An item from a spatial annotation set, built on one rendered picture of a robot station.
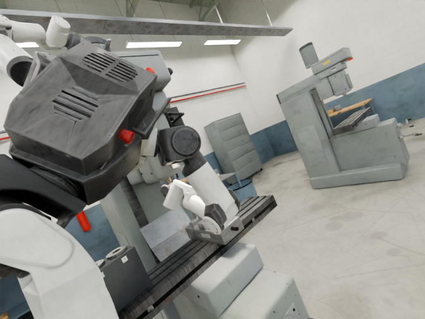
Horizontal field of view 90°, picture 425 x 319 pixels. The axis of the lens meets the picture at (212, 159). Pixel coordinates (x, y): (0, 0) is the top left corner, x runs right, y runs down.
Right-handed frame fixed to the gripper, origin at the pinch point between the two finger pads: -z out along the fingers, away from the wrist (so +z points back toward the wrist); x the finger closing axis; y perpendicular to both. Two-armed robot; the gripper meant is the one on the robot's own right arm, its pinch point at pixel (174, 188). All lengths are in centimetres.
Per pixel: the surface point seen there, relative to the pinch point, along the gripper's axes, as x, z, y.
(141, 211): 24.7, -28.9, 6.9
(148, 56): -14, 19, -62
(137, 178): 15.4, -5.0, -12.9
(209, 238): -6.0, 5.3, 31.1
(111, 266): 35.1, 21.1, 15.8
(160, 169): 2.0, 11.1, -12.6
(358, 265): -109, -31, 123
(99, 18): -1, -191, -238
